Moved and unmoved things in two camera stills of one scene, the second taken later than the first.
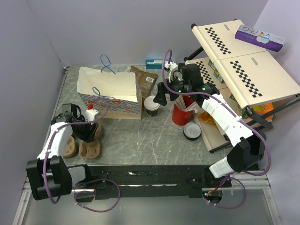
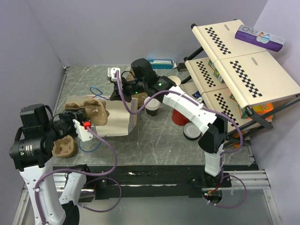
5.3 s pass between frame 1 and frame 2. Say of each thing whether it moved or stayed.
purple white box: stayed
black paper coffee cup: stayed
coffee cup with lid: stayed
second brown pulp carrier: stayed
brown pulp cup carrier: moved
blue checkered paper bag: moved
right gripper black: moved
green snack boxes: stayed
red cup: stayed
